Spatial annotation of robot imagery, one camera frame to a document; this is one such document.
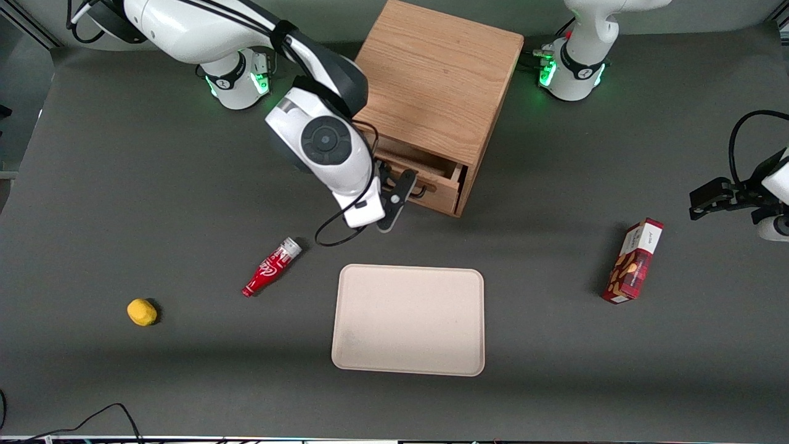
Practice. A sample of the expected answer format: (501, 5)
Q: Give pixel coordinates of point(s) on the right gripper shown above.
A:
(383, 170)

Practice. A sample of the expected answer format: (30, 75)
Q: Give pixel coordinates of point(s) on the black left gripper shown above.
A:
(748, 188)

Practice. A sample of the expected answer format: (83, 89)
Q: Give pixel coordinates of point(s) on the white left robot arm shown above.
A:
(579, 61)

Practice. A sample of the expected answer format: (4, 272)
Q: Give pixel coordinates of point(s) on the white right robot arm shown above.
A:
(185, 31)

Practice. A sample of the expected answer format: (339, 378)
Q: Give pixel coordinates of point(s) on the wooden drawer cabinet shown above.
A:
(437, 74)

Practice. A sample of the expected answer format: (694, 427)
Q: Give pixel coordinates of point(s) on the red cookie box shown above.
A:
(635, 262)

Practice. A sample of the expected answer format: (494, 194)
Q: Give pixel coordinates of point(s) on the beige plastic tray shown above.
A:
(408, 320)

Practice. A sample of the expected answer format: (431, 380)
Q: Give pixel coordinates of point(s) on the red cola bottle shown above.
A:
(271, 267)

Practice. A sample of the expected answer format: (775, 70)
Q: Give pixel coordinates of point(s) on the yellow lemon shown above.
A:
(142, 312)

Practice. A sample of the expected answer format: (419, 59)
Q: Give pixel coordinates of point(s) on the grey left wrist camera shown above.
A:
(775, 227)

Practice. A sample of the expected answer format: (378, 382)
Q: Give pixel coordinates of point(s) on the aluminium frame rail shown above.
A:
(28, 24)

